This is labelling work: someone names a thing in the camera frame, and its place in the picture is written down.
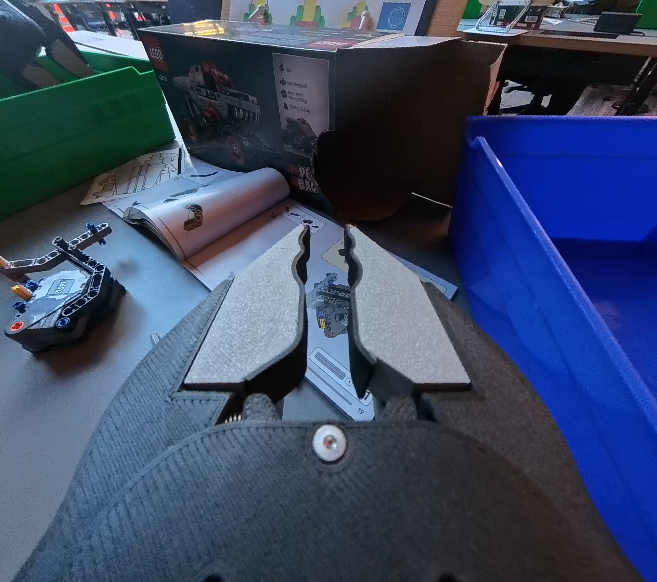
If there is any black lego box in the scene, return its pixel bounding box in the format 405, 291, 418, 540
138, 19, 509, 221

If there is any clear acrylic stand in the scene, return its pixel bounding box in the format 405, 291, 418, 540
476, 0, 532, 35

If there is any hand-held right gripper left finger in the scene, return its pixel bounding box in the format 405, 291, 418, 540
182, 224, 310, 406

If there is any wooden desk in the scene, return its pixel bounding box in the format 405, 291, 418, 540
457, 18, 657, 61

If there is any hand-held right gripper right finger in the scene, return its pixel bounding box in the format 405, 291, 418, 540
344, 225, 472, 402

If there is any green plastic bin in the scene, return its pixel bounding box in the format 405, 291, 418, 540
0, 51, 176, 221

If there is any lego sticker sheet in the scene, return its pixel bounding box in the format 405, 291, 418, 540
80, 148, 185, 206

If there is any partly built lego model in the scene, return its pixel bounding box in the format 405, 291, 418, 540
0, 222, 126, 353

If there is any blue plastic bin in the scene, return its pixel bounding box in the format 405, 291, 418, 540
449, 115, 657, 582

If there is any lego instruction booklet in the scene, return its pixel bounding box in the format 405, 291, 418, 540
103, 167, 459, 423

